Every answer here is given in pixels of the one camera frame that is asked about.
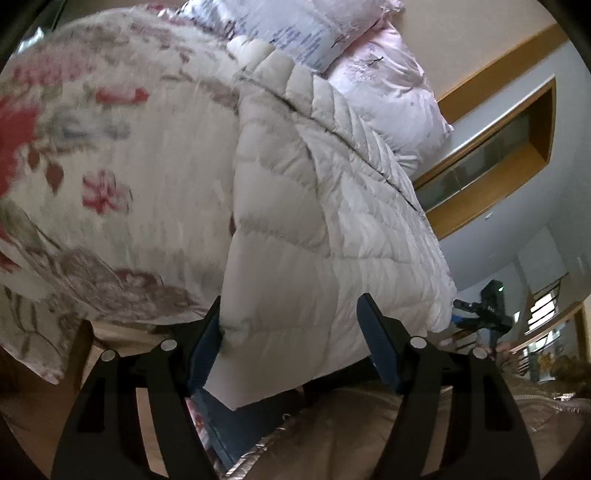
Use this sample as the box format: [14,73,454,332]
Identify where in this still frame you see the pink tree print pillow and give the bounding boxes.
[323,21,455,178]

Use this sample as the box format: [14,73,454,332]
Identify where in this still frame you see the white flower print pillow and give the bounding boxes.
[178,0,404,73]

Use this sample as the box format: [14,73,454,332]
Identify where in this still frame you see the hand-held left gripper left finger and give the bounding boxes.
[51,294,222,480]

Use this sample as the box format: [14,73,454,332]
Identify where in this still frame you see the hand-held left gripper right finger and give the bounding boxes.
[357,292,542,480]

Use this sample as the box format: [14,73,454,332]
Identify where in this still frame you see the wooden headboard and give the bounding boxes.
[413,25,561,241]

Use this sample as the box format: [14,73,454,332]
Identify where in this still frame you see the floral bed sheet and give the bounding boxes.
[0,7,243,386]

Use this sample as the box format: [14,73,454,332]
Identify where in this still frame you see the beige quilted cloth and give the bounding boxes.
[222,369,591,480]

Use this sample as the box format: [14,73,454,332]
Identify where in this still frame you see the white quilted down jacket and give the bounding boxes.
[203,37,458,411]

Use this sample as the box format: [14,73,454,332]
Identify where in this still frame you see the window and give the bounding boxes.
[524,279,564,335]

